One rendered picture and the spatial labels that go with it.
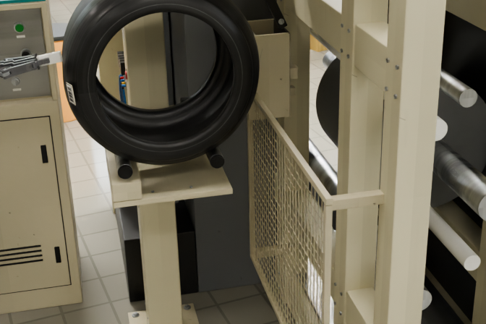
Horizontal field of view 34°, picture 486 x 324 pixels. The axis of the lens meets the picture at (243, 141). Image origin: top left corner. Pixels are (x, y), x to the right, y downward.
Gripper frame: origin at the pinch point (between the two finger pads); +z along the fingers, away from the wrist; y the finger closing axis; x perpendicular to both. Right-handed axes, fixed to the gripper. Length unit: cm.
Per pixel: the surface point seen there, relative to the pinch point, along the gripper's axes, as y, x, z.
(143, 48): 25.8, 10.8, 28.1
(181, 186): -6, 48, 29
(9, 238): 58, 84, -38
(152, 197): -10, 46, 20
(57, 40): 266, 67, -13
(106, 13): -11.0, -12.2, 18.8
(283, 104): 19, 39, 70
